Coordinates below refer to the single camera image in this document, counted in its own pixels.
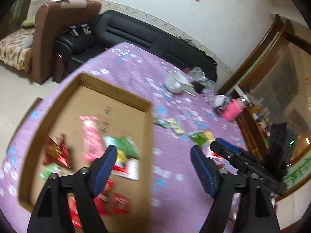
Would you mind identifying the pink long snack packet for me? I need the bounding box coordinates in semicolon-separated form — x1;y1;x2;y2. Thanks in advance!
79;116;104;163

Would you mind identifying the large red snack bag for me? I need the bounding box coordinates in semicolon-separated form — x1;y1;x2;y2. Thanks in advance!
42;133;71;169

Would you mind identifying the dark green snack bag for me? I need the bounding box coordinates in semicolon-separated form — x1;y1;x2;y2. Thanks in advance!
103;136;141;159

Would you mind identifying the red cartoon snack packet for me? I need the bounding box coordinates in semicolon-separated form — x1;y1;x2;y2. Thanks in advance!
94;179;115;215

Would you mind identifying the small red snack packet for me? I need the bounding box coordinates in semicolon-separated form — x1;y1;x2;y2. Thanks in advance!
112;194;131;214

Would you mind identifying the yellow biscuit packet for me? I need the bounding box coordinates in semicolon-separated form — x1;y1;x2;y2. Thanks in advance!
204;130;215;142

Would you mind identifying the wooden side cabinet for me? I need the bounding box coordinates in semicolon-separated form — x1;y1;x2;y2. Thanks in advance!
236;107;268;160

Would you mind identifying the pink knitted sleeve bottle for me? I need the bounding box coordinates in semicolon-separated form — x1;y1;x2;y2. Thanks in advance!
223;98;246;122

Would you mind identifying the black phone stand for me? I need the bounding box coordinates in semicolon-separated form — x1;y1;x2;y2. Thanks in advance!
214;95;231;113

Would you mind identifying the white round bowl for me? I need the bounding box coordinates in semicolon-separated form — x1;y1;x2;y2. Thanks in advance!
214;95;227;107

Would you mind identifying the purple floral tablecloth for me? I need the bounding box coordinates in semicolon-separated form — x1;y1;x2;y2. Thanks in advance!
1;43;245;232

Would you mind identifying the light green candy packet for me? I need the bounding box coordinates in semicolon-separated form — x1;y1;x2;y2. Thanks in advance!
166;118;184;135

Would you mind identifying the black small container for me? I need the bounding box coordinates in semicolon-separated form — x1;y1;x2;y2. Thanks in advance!
192;81;205;94

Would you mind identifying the cardboard box tray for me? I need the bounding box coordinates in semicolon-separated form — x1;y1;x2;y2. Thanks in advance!
18;73;153;232

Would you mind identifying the small green twisted candy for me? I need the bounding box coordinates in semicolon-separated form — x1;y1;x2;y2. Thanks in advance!
153;116;168;128

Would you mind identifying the clear glass jar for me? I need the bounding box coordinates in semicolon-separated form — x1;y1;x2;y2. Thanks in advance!
189;67;207;82

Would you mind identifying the white ceramic mug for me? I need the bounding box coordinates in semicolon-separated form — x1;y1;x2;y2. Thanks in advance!
164;70;188;94

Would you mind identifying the black sofa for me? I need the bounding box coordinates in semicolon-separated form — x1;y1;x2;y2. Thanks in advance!
54;10;218;82

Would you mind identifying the brown armchair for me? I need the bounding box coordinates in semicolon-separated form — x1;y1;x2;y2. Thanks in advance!
31;0;101;84

